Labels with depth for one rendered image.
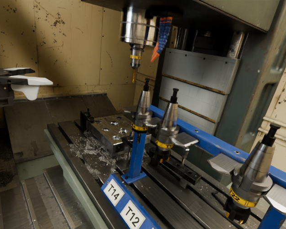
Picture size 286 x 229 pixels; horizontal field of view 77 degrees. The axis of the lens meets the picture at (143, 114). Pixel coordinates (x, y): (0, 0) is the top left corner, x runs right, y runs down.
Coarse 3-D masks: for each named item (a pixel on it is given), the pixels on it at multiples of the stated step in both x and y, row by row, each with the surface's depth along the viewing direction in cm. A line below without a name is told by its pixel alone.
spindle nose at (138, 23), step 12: (132, 12) 65; (144, 12) 65; (120, 24) 71; (132, 24) 66; (144, 24) 66; (156, 24) 69; (120, 36) 72; (132, 36) 68; (144, 36) 68; (156, 36) 72
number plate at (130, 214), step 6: (132, 204) 56; (126, 210) 56; (132, 210) 55; (138, 210) 54; (126, 216) 55; (132, 216) 54; (138, 216) 53; (126, 222) 54; (132, 222) 53; (138, 222) 52; (132, 228) 53; (138, 228) 52
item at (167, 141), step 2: (158, 134) 49; (158, 136) 49; (156, 138) 50; (158, 138) 49; (160, 138) 48; (162, 138) 48; (158, 140) 49; (160, 140) 48; (162, 140) 48; (164, 140) 48; (166, 140) 48; (168, 140) 48; (170, 140) 48; (160, 142) 48; (162, 142) 48; (164, 142) 48; (166, 142) 48; (168, 142) 48; (170, 142) 48; (164, 148) 48; (166, 148) 49; (168, 148) 49
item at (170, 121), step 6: (168, 102) 46; (168, 108) 46; (174, 108) 45; (168, 114) 46; (174, 114) 46; (162, 120) 48; (168, 120) 46; (174, 120) 46; (162, 126) 47; (168, 126) 46; (174, 126) 47
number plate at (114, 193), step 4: (112, 180) 64; (108, 184) 64; (112, 184) 64; (116, 184) 63; (108, 188) 64; (112, 188) 63; (116, 188) 62; (120, 188) 61; (104, 192) 64; (108, 192) 63; (112, 192) 62; (116, 192) 61; (120, 192) 60; (108, 196) 62; (112, 196) 61; (116, 196) 60; (120, 196) 60; (112, 200) 60; (116, 200) 60; (116, 204) 59
